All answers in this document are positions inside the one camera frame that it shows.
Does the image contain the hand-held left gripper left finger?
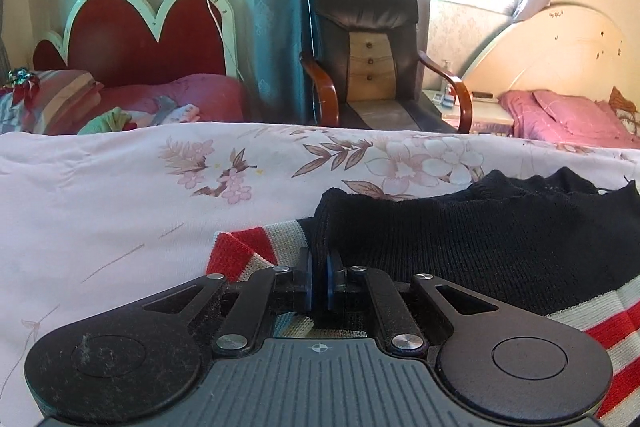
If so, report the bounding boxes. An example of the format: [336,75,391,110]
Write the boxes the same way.
[142,248,314,358]

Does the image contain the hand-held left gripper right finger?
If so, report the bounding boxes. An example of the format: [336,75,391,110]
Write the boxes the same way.
[326,250,502,354]

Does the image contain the striped knit sweater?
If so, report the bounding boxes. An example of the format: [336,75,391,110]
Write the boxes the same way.
[205,167,640,424]

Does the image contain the pile of small clothes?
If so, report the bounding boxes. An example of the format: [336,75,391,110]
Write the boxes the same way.
[77,103,202,136]

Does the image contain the floral bed sheet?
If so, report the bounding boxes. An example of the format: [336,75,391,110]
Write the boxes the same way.
[0,121,640,427]

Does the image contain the dark red pillow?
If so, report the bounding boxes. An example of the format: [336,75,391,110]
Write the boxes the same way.
[99,74,247,126]

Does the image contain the white nightstand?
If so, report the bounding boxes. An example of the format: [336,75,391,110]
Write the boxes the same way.
[421,89,517,136]

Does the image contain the black leather armchair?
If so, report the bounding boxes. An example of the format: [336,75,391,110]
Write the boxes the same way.
[298,0,474,134]

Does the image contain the blue sheer curtain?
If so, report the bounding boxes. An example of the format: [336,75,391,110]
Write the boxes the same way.
[245,0,433,126]

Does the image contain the pink pillow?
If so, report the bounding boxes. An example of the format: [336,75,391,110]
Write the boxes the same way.
[499,89,634,142]

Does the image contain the red heart-shaped headboard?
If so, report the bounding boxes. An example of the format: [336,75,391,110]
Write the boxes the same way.
[31,0,239,84]

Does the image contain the striped pillow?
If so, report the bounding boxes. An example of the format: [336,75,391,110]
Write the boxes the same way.
[0,69,104,136]

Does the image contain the cream round headboard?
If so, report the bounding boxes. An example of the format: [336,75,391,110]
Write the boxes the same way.
[459,1,640,108]

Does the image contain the brown patterned pillow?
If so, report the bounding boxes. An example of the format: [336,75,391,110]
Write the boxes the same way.
[607,86,640,138]

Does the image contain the colourful toy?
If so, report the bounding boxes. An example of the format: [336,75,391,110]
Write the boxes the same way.
[2,67,42,90]

